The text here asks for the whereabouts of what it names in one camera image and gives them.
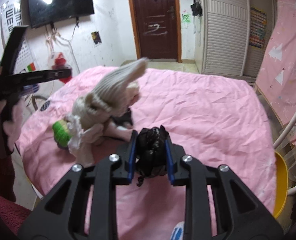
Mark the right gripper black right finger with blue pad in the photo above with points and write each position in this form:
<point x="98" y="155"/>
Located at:
<point x="218" y="205"/>

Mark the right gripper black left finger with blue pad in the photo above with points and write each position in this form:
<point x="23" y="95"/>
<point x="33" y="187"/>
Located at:
<point x="82" y="205"/>

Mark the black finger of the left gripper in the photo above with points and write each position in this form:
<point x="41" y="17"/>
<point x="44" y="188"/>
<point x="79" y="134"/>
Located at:
<point x="12" y="87"/>

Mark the green yarn ball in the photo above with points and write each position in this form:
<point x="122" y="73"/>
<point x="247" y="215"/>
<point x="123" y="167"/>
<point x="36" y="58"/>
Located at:
<point x="62" y="134"/>

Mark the white tissue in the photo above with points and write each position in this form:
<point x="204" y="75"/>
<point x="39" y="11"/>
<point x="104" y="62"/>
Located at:
<point x="81" y="140"/>

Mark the black plastic bag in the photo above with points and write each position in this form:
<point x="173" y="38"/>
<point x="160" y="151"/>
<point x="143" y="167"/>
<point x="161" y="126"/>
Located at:
<point x="151" y="156"/>

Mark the yellow plastic basin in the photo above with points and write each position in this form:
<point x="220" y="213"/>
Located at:
<point x="282" y="184"/>

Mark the eye chart poster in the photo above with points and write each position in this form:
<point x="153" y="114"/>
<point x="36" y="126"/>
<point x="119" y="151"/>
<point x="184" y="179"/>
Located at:
<point x="17" y="57"/>

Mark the pink bed sheet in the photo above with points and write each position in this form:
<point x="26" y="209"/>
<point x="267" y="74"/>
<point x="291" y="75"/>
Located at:
<point x="215" y="119"/>

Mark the cream knitted sock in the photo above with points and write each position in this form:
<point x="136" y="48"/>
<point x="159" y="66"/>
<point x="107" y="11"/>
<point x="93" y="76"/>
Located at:
<point x="112" y="96"/>

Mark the pink patterned bed curtain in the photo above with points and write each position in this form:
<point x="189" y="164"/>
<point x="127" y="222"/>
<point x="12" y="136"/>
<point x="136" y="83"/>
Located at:
<point x="276" y="80"/>

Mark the white louvered wardrobe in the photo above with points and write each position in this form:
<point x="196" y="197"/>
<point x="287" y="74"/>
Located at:
<point x="225" y="25"/>

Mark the dark red wooden door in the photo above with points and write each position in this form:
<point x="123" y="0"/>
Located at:
<point x="157" y="29"/>

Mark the black hanging bag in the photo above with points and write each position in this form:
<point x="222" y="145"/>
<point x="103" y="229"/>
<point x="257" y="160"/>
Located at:
<point x="196" y="9"/>

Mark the black wall television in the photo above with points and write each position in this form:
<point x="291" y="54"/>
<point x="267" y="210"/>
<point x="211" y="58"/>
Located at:
<point x="42" y="12"/>

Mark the colourful wall chart poster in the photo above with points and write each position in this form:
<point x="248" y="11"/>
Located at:
<point x="257" y="28"/>

